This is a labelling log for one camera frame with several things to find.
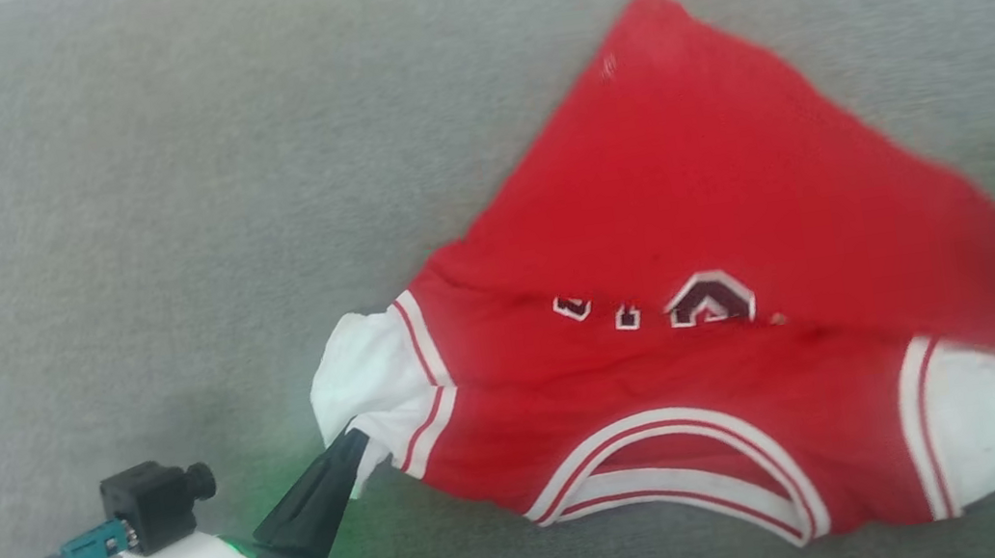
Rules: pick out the red and white jersey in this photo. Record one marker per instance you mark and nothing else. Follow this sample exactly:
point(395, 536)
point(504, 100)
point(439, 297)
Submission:
point(690, 193)

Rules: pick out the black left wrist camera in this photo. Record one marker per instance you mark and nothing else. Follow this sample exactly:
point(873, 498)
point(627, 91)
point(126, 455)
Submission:
point(154, 502)

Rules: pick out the grey fabric sofa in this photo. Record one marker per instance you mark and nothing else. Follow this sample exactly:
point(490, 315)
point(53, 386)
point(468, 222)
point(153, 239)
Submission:
point(158, 220)

